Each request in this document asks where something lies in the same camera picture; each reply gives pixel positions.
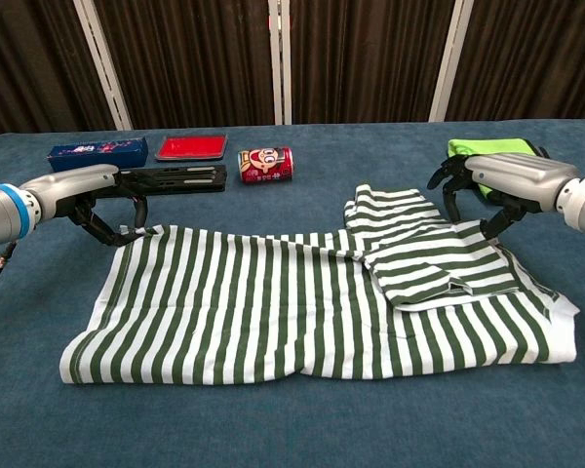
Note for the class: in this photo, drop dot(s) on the black folding stand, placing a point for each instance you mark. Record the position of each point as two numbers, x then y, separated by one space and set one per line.
195 178

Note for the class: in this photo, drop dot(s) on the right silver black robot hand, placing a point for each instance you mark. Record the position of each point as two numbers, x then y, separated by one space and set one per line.
521 178

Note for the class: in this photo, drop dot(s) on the dark brown curtain panel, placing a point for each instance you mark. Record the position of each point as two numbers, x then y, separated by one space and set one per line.
29 58
365 58
531 53
190 58

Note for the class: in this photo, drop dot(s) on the red cartoon drink can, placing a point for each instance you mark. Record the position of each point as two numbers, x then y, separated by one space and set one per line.
265 166

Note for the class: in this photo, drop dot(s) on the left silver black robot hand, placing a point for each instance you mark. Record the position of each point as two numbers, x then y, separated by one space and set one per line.
78 185

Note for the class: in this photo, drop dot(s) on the green white striped t-shirt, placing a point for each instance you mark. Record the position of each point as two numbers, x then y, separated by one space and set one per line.
224 317

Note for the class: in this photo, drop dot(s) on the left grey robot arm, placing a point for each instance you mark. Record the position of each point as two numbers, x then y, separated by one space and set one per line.
0 214

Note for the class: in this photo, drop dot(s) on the blue table cover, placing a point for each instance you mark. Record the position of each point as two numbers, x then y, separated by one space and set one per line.
292 429

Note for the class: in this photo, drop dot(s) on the blue printed cardboard box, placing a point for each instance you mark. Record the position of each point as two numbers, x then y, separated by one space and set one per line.
97 148

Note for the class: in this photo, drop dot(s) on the green grey microfiber cloth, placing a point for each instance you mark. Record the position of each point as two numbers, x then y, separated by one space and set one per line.
492 146

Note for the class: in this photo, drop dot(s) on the red rectangular tray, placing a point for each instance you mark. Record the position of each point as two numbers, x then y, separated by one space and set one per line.
191 147

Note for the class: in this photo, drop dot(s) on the white partition post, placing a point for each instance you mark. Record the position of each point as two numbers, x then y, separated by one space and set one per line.
449 63
279 63
102 63

